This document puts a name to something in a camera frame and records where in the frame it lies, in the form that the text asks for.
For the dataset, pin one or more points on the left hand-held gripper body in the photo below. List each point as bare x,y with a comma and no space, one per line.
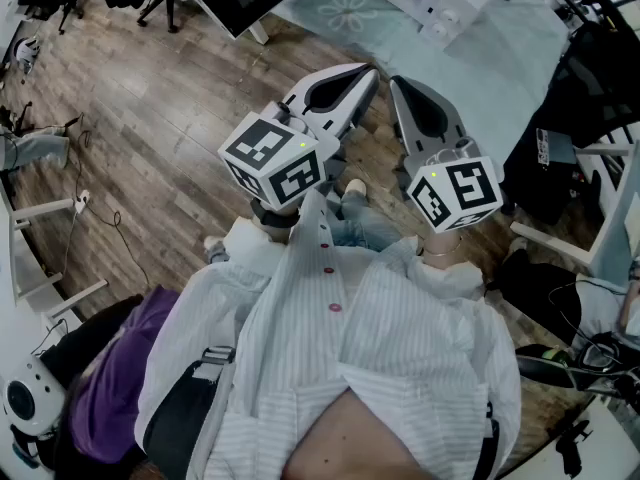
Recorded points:
272,163

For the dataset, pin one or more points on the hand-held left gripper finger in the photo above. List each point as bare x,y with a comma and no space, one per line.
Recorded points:
364,100

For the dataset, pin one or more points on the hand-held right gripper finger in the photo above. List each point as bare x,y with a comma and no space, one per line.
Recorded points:
401,123

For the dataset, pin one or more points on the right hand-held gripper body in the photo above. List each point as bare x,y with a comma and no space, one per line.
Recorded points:
460,193

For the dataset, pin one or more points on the person's left forearm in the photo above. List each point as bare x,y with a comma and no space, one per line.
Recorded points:
272,233

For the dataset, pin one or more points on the person's right forearm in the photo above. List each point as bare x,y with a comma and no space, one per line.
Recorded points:
442,244

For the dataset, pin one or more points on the black wrist band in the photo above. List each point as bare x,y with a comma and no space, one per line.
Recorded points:
270,216

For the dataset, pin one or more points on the person's light shoe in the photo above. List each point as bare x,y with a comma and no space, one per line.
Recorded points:
355,186
215,248

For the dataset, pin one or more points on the black bag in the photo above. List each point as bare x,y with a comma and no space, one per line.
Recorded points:
550,193

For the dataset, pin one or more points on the person's blue jeans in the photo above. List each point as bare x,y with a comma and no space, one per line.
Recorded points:
360,220

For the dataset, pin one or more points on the white table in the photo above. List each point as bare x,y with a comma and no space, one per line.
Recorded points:
260,33

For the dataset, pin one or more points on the black backpack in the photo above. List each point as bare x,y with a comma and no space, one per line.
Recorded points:
540,288

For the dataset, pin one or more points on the person's striped white shirt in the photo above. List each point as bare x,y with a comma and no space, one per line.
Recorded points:
400,328

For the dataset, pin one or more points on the black mesh chair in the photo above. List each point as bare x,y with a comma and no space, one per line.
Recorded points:
595,83

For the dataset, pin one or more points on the white power strip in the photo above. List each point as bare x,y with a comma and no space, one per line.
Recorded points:
82,201

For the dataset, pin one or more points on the black and green device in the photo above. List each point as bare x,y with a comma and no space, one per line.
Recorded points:
575,368

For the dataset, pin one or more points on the black garment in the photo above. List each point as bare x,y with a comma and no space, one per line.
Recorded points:
85,330

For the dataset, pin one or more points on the purple garment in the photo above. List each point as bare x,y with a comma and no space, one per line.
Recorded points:
115,368

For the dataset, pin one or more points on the white headset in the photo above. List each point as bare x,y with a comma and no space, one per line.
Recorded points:
26,53

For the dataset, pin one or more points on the person's bare chest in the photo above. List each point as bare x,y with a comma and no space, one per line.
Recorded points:
350,443

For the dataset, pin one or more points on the white desk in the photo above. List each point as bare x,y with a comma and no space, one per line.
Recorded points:
12,278

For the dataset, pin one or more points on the white round device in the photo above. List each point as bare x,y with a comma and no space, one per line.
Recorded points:
30,398

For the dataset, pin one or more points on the white table frame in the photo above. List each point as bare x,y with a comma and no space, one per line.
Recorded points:
550,245

